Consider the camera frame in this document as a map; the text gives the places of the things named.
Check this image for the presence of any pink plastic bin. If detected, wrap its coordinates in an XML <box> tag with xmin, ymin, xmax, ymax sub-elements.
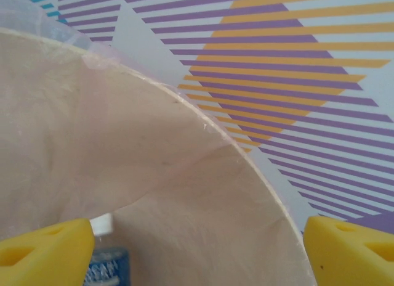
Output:
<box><xmin>0</xmin><ymin>0</ymin><xmax>121</xmax><ymax>70</ymax></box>

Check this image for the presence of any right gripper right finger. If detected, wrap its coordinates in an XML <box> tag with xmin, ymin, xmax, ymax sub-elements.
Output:
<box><xmin>303</xmin><ymin>216</ymin><xmax>394</xmax><ymax>286</ymax></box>

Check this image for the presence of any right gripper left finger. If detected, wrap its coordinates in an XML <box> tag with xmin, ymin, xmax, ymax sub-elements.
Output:
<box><xmin>0</xmin><ymin>218</ymin><xmax>95</xmax><ymax>286</ymax></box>

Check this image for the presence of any pink round bin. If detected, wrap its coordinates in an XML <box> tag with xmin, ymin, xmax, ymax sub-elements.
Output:
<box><xmin>0</xmin><ymin>26</ymin><xmax>320</xmax><ymax>286</ymax></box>

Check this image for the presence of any tall blue label water bottle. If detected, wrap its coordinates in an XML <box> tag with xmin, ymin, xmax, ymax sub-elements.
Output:
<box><xmin>82</xmin><ymin>214</ymin><xmax>131</xmax><ymax>286</ymax></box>

